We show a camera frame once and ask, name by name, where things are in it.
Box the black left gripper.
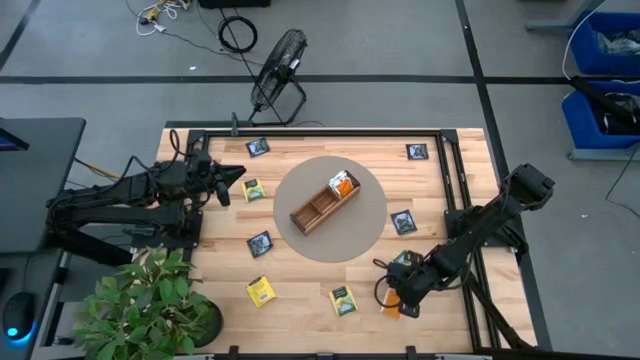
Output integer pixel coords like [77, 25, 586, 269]
[188, 147, 247, 208]

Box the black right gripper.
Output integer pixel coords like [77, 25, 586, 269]
[386, 256, 437, 320]

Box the green yellow tea bag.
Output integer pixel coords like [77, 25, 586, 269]
[241, 178, 267, 203]
[393, 249, 425, 267]
[328, 285, 359, 318]

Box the round grey mat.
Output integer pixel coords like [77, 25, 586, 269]
[272, 155, 388, 264]

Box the wooden three-compartment tray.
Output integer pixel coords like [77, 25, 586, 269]
[289, 169, 362, 237]

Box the black floor fan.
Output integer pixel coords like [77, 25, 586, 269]
[248, 28, 309, 126]

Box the green leafy plant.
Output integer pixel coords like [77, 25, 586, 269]
[69, 247, 221, 360]

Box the black plant pot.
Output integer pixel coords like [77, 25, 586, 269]
[192, 299, 225, 349]

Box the black equipment box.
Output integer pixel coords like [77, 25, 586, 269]
[199, 0, 271, 9]

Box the black desk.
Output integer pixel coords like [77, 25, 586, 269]
[0, 117, 87, 360]

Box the monitor with blue screen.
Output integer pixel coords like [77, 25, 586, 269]
[0, 127, 30, 152]

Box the blue storage bin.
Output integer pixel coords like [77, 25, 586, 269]
[569, 10, 640, 76]
[561, 79, 640, 150]

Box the black computer mouse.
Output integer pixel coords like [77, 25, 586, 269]
[2, 291, 36, 342]

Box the black cable bundle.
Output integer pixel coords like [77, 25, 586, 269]
[457, 247, 536, 351]

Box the black aluminium table frame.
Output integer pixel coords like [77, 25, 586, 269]
[179, 127, 539, 360]

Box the black coiled cable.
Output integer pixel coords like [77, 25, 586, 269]
[217, 14, 259, 54]

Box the white yellow cable bundle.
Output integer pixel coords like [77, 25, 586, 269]
[124, 0, 194, 37]

